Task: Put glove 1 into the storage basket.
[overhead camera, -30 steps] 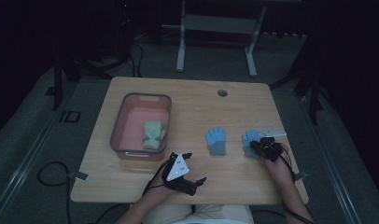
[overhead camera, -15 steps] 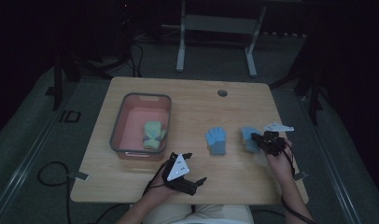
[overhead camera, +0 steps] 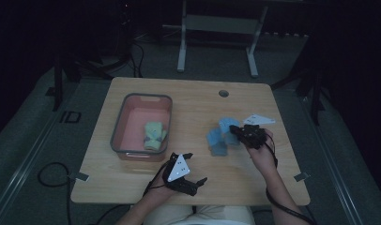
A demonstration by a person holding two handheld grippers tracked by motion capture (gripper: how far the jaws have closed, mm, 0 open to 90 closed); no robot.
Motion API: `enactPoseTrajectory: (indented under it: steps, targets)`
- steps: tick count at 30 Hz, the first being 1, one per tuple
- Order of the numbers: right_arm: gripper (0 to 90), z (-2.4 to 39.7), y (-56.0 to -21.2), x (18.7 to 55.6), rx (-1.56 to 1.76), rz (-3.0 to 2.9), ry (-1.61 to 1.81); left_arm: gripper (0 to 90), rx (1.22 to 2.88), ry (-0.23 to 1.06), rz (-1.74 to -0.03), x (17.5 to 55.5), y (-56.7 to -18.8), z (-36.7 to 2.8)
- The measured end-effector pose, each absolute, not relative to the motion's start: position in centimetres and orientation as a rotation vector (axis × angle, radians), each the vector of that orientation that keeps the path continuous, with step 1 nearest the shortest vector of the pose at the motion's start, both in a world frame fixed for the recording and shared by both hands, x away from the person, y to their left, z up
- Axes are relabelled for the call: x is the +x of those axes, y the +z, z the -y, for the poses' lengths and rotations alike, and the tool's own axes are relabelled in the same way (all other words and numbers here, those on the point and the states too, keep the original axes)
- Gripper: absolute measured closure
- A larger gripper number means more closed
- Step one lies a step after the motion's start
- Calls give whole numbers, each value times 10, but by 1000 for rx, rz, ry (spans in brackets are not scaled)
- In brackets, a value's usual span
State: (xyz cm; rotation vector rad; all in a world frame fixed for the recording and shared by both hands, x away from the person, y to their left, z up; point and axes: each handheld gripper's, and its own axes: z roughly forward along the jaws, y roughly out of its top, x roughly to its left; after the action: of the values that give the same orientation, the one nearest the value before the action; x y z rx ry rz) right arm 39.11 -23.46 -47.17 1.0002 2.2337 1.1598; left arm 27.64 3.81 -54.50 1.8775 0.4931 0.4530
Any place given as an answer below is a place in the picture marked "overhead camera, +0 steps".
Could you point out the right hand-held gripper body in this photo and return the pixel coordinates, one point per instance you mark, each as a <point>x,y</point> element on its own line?
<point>254,136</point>

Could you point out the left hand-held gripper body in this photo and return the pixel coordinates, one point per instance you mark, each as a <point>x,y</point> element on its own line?
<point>179,170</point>

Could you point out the plain blue glove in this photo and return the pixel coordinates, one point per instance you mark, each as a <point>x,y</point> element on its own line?
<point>216,142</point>

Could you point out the pink basket with grey rim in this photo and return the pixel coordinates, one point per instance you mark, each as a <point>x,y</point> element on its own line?
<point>132,118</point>

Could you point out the person's right hand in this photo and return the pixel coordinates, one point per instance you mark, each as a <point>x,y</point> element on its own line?
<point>263,157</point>

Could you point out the person's left hand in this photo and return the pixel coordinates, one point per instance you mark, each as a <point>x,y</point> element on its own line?
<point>162,191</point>

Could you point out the person's light trousers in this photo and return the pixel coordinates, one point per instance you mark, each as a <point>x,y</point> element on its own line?
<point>198,215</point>

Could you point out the metal table clip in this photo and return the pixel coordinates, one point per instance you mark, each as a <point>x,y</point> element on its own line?
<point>79,176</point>
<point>301,177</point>

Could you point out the black tripod stand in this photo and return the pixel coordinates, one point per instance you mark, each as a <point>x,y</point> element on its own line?
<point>313,93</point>

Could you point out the black metal stand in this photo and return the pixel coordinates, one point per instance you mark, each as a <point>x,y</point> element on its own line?
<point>57,84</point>

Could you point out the metal floor rail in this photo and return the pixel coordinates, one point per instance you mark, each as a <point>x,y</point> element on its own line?
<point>26,162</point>
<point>335,162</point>

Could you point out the white metal desk frame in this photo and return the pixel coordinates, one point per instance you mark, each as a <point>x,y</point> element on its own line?
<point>221,23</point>

